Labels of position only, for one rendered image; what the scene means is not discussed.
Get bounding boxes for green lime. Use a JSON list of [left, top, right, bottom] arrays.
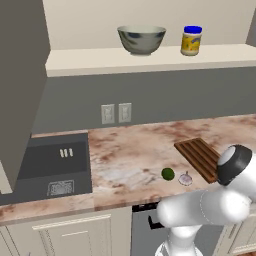
[[161, 167, 176, 182]]

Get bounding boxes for cream cabinet shelf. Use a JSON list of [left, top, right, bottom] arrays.
[[45, 43, 256, 78]]

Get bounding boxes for brown wooden cutting board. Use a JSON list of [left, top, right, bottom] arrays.
[[173, 137, 222, 184]]

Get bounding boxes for pale garlic bulb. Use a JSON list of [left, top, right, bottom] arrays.
[[178, 171, 194, 186]]

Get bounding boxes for grey patterned bowl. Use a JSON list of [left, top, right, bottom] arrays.
[[116, 25, 167, 56]]

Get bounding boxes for grey cabinet door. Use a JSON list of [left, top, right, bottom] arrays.
[[0, 0, 51, 195]]

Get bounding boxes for cream base cabinet door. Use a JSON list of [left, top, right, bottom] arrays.
[[0, 205, 133, 256], [213, 203, 256, 256]]

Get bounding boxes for dark grey sink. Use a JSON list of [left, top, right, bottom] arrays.
[[0, 132, 93, 206]]

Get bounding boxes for grey dishwasher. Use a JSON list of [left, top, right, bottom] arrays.
[[130, 201, 225, 256]]

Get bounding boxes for yellow jar with blue lid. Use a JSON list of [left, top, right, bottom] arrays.
[[180, 25, 203, 57]]

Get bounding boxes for white wall outlet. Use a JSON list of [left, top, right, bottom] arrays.
[[118, 102, 133, 124], [101, 103, 116, 125]]

